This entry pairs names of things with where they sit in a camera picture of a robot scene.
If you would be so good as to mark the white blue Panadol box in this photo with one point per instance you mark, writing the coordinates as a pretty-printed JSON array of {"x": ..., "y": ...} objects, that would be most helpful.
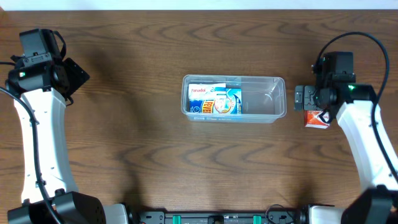
[{"x": 206, "y": 91}]

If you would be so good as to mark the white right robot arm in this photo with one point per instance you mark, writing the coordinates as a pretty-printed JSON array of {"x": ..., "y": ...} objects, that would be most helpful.
[{"x": 354, "y": 107}]

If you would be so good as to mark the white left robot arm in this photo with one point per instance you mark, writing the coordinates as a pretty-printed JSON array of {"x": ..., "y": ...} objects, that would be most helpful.
[{"x": 50, "y": 194}]

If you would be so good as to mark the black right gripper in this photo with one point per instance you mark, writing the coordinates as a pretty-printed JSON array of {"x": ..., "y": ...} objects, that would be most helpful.
[{"x": 309, "y": 102}]

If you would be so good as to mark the red Panadol box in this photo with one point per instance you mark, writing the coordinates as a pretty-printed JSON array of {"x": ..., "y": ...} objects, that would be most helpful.
[{"x": 316, "y": 119}]

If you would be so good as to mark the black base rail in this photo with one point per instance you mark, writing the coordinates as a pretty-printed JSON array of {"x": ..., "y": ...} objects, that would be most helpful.
[{"x": 277, "y": 216}]

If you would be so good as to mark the clear plastic container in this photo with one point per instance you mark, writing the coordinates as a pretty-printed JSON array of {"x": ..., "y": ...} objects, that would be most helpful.
[{"x": 263, "y": 98}]

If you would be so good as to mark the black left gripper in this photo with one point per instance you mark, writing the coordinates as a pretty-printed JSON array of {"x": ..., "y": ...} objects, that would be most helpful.
[{"x": 73, "y": 83}]

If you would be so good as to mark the blue Kool Fever box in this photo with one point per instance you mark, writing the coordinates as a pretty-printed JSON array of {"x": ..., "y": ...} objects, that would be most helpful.
[{"x": 231, "y": 104}]

